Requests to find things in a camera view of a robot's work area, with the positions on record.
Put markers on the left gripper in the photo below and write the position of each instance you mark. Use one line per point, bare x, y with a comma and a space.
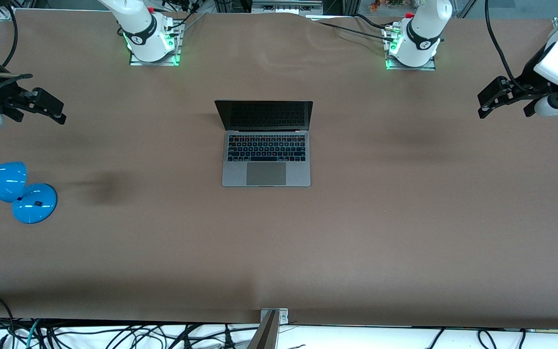
527, 82

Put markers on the grey laptop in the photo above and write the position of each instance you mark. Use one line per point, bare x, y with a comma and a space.
266, 174

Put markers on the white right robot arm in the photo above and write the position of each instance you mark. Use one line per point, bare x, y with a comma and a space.
143, 39

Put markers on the blue desk lamp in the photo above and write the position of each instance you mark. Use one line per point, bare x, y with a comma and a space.
34, 206

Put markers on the table cover sheet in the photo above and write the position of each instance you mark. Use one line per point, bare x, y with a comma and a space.
405, 242

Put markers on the silver power strip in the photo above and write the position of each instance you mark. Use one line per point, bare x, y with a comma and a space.
286, 6

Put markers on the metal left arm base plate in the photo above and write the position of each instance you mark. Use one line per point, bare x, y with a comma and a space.
431, 65

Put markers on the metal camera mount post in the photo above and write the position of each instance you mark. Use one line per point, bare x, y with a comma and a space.
267, 334

